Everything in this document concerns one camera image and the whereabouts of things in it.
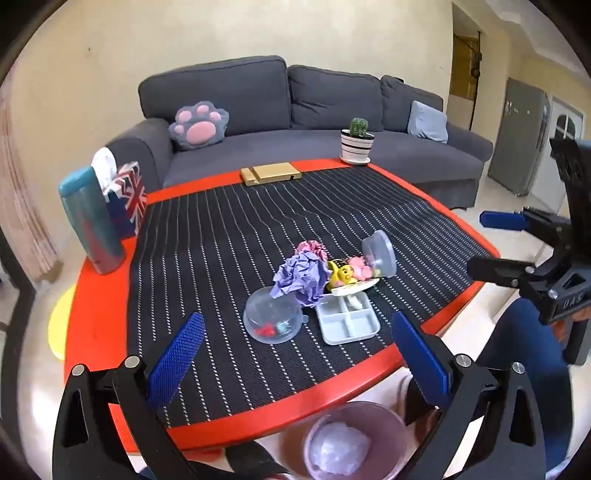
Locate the teal bottle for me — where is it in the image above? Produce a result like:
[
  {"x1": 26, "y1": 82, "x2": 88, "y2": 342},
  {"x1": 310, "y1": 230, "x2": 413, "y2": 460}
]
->
[{"x1": 58, "y1": 166, "x2": 126, "y2": 275}]

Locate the cactus in striped pot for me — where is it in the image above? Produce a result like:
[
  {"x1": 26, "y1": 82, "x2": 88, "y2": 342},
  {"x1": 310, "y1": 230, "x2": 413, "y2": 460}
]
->
[{"x1": 339, "y1": 117, "x2": 376, "y2": 166}]

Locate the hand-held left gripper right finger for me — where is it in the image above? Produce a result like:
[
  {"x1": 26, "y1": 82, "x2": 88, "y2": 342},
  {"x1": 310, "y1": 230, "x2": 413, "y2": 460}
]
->
[{"x1": 390, "y1": 311, "x2": 548, "y2": 480}]

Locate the white arched door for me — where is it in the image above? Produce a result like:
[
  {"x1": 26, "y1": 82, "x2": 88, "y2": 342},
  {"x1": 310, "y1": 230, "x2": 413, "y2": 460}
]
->
[{"x1": 531, "y1": 97, "x2": 585, "y2": 213}]

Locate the black striped table mat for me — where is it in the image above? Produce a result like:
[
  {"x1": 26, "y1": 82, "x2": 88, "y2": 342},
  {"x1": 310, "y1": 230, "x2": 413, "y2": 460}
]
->
[{"x1": 126, "y1": 167, "x2": 495, "y2": 428}]

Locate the wooden phone stand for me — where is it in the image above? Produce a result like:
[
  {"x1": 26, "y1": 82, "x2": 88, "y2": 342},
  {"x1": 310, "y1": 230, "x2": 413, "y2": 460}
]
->
[{"x1": 240, "y1": 162, "x2": 303, "y2": 186}]

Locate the white compartment tray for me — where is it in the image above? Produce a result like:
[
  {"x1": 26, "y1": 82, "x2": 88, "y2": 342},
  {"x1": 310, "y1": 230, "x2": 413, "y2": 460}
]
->
[{"x1": 315, "y1": 291, "x2": 380, "y2": 346}]

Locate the pink paper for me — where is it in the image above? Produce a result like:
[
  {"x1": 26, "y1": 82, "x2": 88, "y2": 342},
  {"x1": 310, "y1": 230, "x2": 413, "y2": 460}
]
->
[{"x1": 295, "y1": 240, "x2": 328, "y2": 261}]

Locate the wooden door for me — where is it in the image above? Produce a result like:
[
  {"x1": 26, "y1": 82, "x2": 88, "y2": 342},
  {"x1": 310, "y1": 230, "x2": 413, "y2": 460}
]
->
[{"x1": 450, "y1": 32, "x2": 483, "y2": 100}]

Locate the paw-shaped grey pink cushion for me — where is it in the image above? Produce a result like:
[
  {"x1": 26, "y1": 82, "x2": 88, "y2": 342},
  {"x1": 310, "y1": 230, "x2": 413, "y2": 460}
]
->
[{"x1": 168, "y1": 102, "x2": 230, "y2": 151}]

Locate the purple paper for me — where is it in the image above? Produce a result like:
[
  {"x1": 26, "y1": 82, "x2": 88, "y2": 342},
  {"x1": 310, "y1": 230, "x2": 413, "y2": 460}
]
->
[{"x1": 270, "y1": 253, "x2": 331, "y2": 308}]

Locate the pink white toy keychain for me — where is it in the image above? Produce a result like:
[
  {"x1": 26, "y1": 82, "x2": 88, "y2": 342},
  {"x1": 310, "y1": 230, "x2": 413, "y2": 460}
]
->
[{"x1": 348, "y1": 257, "x2": 376, "y2": 281}]

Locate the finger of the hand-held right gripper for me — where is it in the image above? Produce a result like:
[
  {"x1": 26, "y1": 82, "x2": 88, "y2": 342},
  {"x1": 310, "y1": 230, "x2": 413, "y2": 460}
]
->
[
  {"x1": 466, "y1": 256, "x2": 540, "y2": 291},
  {"x1": 480, "y1": 208, "x2": 573, "y2": 243}
]

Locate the red table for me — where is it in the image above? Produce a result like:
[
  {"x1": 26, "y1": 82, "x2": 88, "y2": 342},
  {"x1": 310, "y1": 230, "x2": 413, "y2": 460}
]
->
[{"x1": 65, "y1": 157, "x2": 502, "y2": 453}]

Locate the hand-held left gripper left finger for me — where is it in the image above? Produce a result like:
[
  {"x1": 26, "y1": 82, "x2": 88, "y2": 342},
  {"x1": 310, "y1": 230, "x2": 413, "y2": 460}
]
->
[{"x1": 52, "y1": 312, "x2": 206, "y2": 480}]

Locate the person's right leg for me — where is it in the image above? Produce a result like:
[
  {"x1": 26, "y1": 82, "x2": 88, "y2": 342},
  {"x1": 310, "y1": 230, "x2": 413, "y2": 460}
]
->
[{"x1": 471, "y1": 298, "x2": 573, "y2": 472}]

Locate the beige curtain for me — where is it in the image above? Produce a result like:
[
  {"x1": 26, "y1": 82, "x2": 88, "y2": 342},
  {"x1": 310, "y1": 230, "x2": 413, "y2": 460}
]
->
[{"x1": 0, "y1": 78, "x2": 63, "y2": 282}]

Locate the white plastic bin bag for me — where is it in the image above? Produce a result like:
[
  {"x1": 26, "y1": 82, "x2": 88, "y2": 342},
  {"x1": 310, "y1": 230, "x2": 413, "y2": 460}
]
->
[{"x1": 309, "y1": 421, "x2": 372, "y2": 476}]

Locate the yellow toy keychain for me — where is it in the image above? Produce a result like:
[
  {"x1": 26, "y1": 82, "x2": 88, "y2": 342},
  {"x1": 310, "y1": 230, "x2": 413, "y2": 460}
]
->
[{"x1": 327, "y1": 259, "x2": 358, "y2": 289}]

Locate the union jack pouch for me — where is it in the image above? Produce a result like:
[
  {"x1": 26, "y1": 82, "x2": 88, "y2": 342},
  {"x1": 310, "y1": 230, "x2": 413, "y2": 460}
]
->
[{"x1": 91, "y1": 148, "x2": 148, "y2": 241}]

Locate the yellow stool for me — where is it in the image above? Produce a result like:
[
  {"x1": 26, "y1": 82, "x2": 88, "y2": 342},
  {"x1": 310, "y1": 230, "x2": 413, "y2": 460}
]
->
[{"x1": 47, "y1": 284, "x2": 77, "y2": 361}]

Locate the dark grey sofa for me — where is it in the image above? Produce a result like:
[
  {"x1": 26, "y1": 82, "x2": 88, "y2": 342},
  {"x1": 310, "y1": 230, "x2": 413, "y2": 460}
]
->
[{"x1": 108, "y1": 55, "x2": 495, "y2": 213}]

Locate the pink trash bin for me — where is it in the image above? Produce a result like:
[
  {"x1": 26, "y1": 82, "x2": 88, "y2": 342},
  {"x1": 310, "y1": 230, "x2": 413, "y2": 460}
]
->
[{"x1": 281, "y1": 401, "x2": 411, "y2": 480}]

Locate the grey refrigerator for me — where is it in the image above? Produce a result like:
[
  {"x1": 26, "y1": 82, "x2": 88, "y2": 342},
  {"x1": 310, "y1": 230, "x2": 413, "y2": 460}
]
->
[{"x1": 488, "y1": 78, "x2": 552, "y2": 197}]

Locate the light blue cushion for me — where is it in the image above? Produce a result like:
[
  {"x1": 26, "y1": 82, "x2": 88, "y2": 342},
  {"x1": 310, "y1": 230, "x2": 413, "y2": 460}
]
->
[{"x1": 407, "y1": 100, "x2": 450, "y2": 144}]

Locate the clear round plastic container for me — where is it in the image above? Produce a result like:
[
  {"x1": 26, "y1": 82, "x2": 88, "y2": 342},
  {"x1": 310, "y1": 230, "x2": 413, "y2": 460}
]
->
[
  {"x1": 361, "y1": 230, "x2": 398, "y2": 278},
  {"x1": 243, "y1": 286, "x2": 309, "y2": 344}
]

